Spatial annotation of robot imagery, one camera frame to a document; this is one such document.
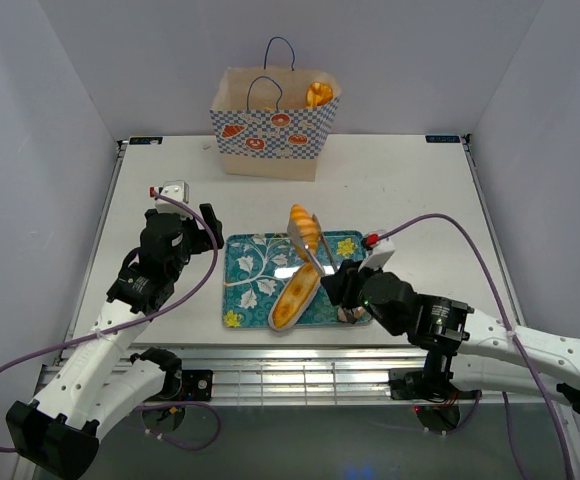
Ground metal tongs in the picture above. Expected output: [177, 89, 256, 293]
[287, 214, 339, 278]

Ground striped croissant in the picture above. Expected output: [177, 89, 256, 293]
[289, 204, 320, 262]

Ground checkered paper bag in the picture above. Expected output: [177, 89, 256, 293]
[208, 36, 343, 182]

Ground twisted bread stick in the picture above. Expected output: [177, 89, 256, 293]
[305, 82, 334, 108]

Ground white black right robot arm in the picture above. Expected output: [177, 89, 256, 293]
[321, 260, 580, 414]

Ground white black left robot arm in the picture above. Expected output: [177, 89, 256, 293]
[6, 198, 224, 479]

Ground flat baguette bread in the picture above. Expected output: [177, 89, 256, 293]
[268, 263, 320, 331]

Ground pink sugared bun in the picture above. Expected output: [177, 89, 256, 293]
[337, 307, 358, 324]

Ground teal floral tray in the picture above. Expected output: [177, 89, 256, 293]
[222, 230, 366, 329]

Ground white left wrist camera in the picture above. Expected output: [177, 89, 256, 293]
[150, 180, 189, 216]

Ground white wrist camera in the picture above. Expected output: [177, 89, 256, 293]
[359, 230, 395, 270]
[150, 180, 189, 216]

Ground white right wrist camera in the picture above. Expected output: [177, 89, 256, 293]
[359, 230, 395, 270]

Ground aluminium frame rail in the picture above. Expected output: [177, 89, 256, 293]
[32, 347, 571, 407]

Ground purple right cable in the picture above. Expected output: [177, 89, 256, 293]
[379, 213, 576, 480]

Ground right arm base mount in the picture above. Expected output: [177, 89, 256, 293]
[388, 369, 454, 403]

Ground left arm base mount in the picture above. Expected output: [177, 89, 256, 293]
[177, 369, 214, 402]

